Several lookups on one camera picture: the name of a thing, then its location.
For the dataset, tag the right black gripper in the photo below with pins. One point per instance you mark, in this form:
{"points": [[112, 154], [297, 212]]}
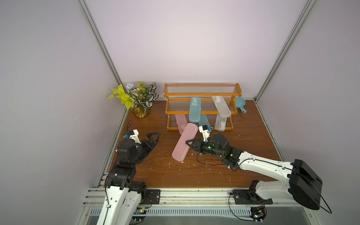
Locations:
{"points": [[198, 145]]}

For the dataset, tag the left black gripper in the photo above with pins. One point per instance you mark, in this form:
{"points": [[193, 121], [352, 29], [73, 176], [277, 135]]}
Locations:
{"points": [[148, 147]]}

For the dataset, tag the long pink pencil case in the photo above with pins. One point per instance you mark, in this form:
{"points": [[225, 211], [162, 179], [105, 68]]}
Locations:
{"points": [[181, 148]]}

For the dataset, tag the short pink pencil case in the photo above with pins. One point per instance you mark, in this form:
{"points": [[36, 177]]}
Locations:
{"points": [[181, 122]]}

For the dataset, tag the long teal pencil case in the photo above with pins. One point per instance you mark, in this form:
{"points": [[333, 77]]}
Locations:
{"points": [[195, 110]]}

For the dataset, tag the long clear white pencil case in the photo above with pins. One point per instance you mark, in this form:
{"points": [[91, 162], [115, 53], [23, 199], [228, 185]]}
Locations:
{"points": [[221, 106]]}

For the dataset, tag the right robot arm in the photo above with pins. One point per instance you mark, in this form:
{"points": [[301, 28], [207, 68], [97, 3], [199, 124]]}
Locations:
{"points": [[292, 180]]}

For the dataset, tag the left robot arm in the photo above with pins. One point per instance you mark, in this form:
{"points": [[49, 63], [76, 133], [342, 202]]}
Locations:
{"points": [[123, 195]]}

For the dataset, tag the short teal pencil case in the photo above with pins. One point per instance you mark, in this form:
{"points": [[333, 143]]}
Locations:
{"points": [[204, 121]]}

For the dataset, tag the short clear white pencil case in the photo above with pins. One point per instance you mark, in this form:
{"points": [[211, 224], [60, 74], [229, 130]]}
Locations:
{"points": [[220, 124]]}

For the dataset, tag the orange wooden three-tier shelf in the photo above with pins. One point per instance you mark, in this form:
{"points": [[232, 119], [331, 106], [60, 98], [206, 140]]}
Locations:
{"points": [[179, 99]]}

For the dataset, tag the potted plant in glass vase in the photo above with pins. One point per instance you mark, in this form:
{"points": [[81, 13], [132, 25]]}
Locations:
{"points": [[138, 98]]}

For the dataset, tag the left circuit board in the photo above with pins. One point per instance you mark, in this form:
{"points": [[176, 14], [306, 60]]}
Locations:
{"points": [[139, 215]]}

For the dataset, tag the circuit board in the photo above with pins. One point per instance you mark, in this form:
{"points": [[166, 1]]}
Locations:
{"points": [[258, 214], [139, 215]]}

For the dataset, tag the right circuit board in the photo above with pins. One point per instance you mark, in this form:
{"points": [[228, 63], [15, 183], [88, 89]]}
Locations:
{"points": [[258, 214]]}

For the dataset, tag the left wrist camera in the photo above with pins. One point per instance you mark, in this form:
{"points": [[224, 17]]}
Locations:
{"points": [[134, 135]]}

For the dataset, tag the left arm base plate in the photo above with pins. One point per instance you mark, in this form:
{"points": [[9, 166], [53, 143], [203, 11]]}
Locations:
{"points": [[152, 197]]}

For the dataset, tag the aluminium rail frame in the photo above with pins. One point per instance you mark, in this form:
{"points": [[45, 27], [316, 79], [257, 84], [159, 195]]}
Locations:
{"points": [[192, 202]]}

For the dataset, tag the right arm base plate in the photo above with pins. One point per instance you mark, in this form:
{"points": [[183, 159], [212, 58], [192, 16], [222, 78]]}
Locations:
{"points": [[246, 197]]}

